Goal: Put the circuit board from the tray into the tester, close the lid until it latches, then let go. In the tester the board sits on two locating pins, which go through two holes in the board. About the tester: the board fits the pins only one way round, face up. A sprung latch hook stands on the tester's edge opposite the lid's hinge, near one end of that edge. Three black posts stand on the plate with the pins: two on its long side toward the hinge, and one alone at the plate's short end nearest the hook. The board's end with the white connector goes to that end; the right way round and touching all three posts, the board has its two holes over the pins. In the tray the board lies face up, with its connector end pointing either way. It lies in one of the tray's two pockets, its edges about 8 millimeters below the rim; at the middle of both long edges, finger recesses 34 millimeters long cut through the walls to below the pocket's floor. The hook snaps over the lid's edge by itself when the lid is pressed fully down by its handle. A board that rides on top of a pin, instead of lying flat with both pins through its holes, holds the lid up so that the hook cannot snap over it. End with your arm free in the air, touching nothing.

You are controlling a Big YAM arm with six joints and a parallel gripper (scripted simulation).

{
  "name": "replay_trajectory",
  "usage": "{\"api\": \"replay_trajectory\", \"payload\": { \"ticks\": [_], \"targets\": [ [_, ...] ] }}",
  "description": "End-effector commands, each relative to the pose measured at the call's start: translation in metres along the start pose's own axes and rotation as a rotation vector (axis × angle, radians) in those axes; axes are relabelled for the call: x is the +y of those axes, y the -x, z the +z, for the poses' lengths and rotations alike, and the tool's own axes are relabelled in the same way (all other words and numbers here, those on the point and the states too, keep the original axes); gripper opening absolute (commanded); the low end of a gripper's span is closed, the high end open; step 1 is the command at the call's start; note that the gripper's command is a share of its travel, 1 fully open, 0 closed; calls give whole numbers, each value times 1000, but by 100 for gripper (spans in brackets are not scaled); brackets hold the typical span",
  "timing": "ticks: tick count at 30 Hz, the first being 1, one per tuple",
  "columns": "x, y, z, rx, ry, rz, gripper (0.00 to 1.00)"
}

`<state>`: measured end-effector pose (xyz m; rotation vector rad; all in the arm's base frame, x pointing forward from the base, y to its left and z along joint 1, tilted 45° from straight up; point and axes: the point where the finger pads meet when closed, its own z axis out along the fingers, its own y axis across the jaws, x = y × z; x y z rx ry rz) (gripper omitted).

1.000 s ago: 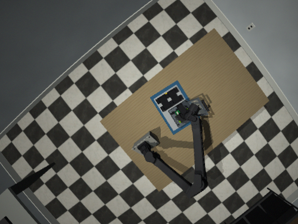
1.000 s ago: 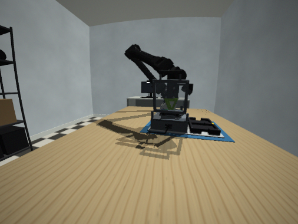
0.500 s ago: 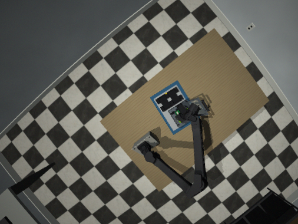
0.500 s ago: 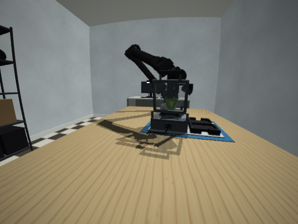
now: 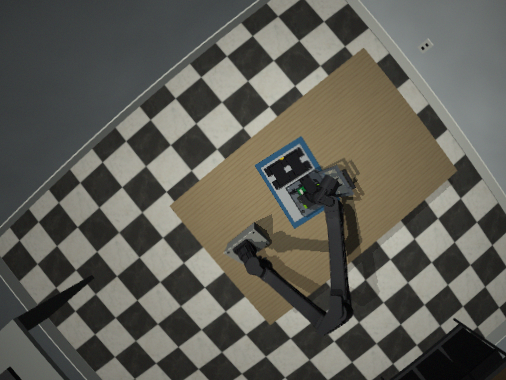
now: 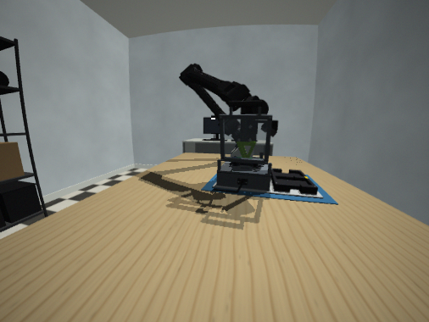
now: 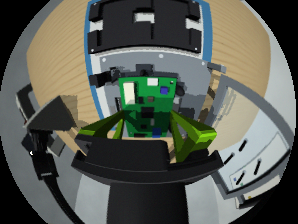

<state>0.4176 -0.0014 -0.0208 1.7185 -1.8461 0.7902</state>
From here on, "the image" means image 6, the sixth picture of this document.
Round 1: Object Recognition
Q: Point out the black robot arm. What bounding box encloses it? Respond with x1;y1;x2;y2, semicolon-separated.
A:
179;64;278;137

